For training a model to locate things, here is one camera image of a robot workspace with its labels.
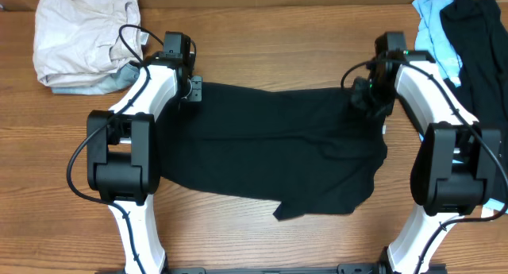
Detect black t-shirt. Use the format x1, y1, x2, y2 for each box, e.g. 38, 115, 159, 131
156, 83, 387, 220

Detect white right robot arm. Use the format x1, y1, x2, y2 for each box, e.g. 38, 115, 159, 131
352, 50, 507, 273

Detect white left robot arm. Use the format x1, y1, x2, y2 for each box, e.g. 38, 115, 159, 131
86, 50, 202, 273

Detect light blue t-shirt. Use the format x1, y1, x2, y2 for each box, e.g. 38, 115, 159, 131
411, 0, 508, 214

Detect blue folded jeans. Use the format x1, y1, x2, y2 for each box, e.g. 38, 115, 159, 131
51, 62, 140, 95

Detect black polo shirt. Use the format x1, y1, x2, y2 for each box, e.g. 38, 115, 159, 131
438, 0, 508, 206

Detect beige folded trousers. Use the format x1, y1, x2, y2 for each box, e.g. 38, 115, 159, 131
33, 0, 143, 87

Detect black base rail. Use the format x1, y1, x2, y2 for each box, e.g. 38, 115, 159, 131
94, 261, 448, 274

